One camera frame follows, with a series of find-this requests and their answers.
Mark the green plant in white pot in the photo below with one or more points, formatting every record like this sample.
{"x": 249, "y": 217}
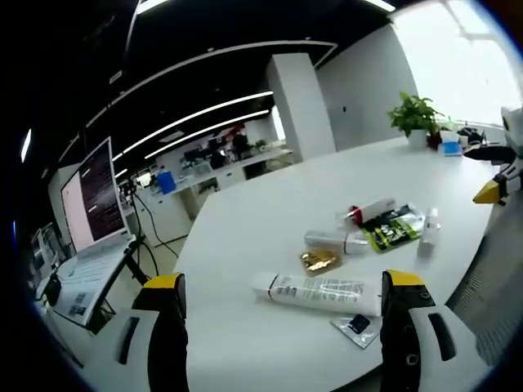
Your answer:
{"x": 412, "y": 116}

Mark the small plant in red pot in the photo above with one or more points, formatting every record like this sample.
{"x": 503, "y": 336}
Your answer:
{"x": 437, "y": 132}

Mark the white office desk row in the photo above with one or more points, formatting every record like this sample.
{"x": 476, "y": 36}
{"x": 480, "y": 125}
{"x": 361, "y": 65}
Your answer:
{"x": 229, "y": 169}

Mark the silver white skincare tube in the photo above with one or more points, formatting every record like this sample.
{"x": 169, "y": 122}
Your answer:
{"x": 333, "y": 241}

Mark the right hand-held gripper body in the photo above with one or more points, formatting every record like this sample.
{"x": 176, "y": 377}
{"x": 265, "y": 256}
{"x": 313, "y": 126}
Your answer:
{"x": 515, "y": 134}

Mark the blue bin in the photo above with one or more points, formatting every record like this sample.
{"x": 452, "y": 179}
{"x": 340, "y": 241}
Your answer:
{"x": 166, "y": 182}

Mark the open white laptop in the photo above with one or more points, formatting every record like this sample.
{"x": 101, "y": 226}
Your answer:
{"x": 96, "y": 196}

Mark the black laptop stand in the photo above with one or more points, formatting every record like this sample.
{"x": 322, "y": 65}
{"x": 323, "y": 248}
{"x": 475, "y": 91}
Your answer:
{"x": 132, "y": 265}

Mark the large white skincare tube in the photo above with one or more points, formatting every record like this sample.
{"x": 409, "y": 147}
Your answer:
{"x": 323, "y": 292}

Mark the gold skincare sachet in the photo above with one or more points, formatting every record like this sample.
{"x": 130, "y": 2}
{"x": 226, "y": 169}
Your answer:
{"x": 320, "y": 262}

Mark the grey mesh chair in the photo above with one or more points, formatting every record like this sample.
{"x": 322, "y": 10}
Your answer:
{"x": 486, "y": 286}

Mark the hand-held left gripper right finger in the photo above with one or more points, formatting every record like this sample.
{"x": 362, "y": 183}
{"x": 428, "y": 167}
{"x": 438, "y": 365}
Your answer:
{"x": 402, "y": 326}

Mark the small white skincare bottle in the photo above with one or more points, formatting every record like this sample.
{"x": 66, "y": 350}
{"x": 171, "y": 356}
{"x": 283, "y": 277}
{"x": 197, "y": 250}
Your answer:
{"x": 429, "y": 234}

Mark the green black skincare sachet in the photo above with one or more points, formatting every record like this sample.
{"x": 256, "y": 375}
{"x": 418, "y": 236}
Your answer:
{"x": 392, "y": 232}

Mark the blue box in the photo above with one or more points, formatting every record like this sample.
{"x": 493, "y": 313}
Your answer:
{"x": 451, "y": 148}

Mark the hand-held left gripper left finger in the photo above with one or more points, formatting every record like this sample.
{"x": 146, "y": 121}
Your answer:
{"x": 163, "y": 326}

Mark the red-capped white skincare tube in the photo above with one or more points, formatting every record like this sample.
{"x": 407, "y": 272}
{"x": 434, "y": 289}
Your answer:
{"x": 374, "y": 209}

